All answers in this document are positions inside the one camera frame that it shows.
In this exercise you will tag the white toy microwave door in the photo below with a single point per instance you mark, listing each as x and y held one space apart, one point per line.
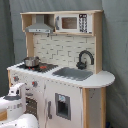
74 23

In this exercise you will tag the white toy oven door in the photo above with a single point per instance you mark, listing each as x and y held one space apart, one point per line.
34 100

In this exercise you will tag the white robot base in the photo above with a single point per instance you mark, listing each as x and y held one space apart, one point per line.
24 121

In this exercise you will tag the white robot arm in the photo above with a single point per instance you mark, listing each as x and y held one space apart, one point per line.
13 105

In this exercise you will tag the wooden toy kitchen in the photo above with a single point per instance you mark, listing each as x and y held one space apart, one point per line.
62 49

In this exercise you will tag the grey toy sink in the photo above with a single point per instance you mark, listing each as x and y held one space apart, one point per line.
72 73

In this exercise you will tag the black toy faucet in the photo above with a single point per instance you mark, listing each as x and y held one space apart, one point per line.
80 65

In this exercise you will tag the black toy stovetop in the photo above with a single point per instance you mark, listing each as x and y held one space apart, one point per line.
41 67

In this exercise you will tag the silver toy pot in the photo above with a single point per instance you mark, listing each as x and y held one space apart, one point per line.
31 61

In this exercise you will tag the right red stove knob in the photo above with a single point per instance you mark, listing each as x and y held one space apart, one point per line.
34 83

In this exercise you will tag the white cupboard door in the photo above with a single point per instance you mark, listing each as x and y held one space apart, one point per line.
74 93

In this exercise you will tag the grey ice dispenser panel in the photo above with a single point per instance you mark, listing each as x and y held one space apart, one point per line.
63 108

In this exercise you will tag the grey range hood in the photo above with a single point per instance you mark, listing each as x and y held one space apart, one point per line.
39 26

